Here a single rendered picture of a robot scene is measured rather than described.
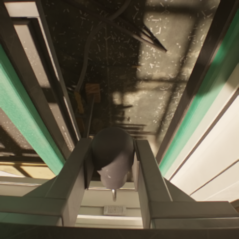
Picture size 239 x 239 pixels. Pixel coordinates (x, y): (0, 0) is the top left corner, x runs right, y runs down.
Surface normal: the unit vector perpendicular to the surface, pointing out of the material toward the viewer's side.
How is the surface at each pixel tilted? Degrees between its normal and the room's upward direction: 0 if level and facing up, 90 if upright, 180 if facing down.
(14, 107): 0
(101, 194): 90
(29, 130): 0
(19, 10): 0
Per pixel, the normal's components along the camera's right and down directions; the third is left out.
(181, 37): -0.03, 0.79
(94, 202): 0.02, -0.61
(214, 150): -1.00, -0.04
